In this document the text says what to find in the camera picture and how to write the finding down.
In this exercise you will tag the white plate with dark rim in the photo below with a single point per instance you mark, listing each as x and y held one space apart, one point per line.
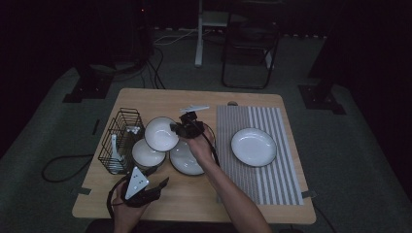
253 147
184 161

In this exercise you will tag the white ceramic spoon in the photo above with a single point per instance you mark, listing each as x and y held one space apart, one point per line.
114 147

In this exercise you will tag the person's right hand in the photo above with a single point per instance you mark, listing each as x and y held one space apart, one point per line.
202 149

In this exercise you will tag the black equipment stand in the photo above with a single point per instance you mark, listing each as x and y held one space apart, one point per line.
320 98
87 90

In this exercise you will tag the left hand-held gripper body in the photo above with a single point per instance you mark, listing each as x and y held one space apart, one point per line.
137 187

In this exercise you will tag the grey striped placemat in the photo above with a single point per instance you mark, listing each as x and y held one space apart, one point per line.
285 181

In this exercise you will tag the person's left hand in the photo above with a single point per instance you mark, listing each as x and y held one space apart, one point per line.
128 216

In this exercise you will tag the white desk frame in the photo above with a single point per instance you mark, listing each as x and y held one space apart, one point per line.
199 48

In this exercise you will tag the white bowl with dark rim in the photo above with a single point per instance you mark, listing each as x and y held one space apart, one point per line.
145 157
160 134

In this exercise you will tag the small black strip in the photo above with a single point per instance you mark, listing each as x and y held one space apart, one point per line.
96 126

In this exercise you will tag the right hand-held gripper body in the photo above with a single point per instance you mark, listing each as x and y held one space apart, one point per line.
191 127

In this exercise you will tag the person's dark clothing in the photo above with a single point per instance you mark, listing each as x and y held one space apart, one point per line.
181 228

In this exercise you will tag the grey tape piece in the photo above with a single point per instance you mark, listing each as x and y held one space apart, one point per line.
82 191
309 194

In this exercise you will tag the black folding chair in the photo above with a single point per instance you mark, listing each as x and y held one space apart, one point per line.
249 64

